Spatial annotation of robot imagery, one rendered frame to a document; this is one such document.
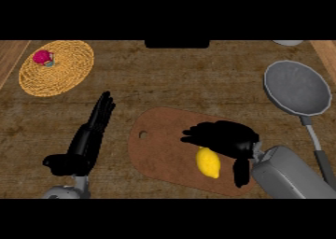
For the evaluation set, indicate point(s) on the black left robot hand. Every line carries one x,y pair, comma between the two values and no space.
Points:
85,141

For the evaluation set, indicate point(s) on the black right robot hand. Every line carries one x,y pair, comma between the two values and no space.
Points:
221,137

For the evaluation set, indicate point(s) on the pale grey round object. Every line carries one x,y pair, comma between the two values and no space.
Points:
289,42

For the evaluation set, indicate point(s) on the yellow lemon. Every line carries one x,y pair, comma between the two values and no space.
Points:
208,162

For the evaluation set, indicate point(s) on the pink cupcake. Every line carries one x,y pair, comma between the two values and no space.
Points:
43,58

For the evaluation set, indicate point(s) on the brown wooden cutting board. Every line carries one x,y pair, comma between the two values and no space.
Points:
168,149

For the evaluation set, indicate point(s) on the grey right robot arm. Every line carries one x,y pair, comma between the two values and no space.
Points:
289,174

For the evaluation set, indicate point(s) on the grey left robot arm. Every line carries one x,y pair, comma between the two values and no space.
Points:
69,188

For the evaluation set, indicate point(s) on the round woven wicker placemat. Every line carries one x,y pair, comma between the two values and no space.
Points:
56,68

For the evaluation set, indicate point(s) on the grey frying pan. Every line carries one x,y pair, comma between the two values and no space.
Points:
296,88

